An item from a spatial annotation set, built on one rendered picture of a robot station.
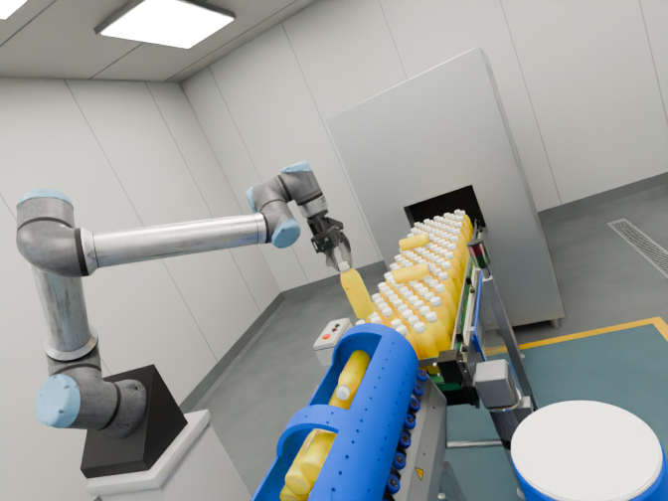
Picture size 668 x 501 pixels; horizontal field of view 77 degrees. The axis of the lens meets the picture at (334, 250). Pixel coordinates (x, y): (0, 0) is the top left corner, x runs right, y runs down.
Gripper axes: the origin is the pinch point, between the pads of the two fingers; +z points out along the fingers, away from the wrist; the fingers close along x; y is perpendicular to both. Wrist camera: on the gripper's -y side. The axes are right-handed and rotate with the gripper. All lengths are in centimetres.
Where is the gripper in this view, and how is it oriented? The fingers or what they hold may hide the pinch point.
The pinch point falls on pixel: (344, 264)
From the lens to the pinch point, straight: 140.6
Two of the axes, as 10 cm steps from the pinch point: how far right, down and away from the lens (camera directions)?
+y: -3.2, 3.8, -8.6
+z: 4.1, 8.8, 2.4
